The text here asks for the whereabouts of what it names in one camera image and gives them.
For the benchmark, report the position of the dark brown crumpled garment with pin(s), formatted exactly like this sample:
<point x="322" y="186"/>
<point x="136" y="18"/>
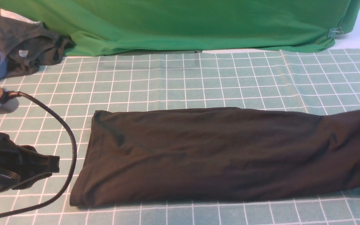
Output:
<point x="27" y="47"/>

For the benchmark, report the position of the green checkered tablecloth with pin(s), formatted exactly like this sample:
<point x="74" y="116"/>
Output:
<point x="320" y="83"/>

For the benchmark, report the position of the white crumpled garment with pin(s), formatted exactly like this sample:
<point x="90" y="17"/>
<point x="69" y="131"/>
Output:
<point x="18" y="17"/>

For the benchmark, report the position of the dark gray long-sleeve top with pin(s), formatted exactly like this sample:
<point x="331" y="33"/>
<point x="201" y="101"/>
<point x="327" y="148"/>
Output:
<point x="217" y="154"/>

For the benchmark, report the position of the metal binder clip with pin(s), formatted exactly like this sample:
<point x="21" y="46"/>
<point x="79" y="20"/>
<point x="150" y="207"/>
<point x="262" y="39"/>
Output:
<point x="335" y="32"/>

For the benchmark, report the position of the green backdrop cloth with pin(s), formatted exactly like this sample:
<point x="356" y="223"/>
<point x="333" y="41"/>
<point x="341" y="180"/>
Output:
<point x="106" y="27"/>

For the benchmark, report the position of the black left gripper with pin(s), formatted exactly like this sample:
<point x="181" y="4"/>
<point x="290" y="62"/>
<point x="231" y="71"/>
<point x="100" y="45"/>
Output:
<point x="21" y="166"/>

